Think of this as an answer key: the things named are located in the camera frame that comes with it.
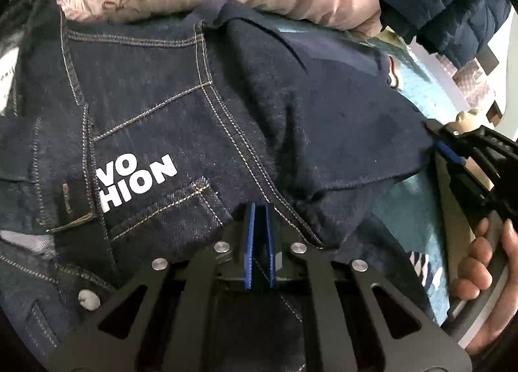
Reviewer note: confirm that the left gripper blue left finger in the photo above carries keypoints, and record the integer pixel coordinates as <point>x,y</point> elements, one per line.
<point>248,244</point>

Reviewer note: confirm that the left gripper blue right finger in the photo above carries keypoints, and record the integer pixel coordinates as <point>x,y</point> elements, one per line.
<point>270,246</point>

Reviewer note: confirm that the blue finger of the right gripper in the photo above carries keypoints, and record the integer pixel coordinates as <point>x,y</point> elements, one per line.
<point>448,154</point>

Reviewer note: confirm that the dark denim jeans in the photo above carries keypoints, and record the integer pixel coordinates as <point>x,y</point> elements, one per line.
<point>121,143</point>

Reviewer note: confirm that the right hand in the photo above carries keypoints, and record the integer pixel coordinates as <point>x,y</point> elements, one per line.
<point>473,277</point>

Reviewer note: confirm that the teal quilted bedspread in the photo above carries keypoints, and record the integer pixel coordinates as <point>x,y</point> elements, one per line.
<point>411,209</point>

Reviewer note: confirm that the dark blue puffer jacket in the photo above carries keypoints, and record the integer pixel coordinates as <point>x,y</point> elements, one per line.
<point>455,29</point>

